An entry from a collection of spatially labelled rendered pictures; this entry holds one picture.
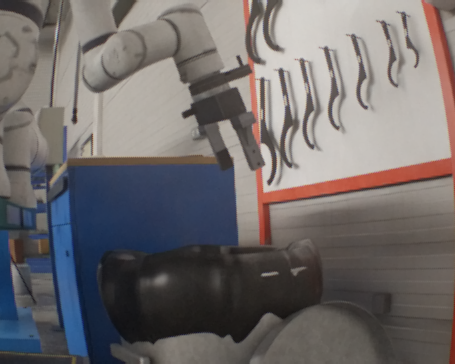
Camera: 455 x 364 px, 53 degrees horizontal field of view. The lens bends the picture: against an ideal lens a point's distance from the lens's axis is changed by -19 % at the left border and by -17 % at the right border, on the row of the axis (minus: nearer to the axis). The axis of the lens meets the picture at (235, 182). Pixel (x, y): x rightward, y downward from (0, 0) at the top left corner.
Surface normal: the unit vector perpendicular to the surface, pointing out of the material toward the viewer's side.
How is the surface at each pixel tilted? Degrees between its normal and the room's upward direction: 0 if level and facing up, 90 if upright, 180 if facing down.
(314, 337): 77
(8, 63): 98
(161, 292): 90
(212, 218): 90
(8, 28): 93
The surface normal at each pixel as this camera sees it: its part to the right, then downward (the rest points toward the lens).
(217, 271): -0.32, -0.29
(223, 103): 0.42, 0.01
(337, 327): 0.62, -0.33
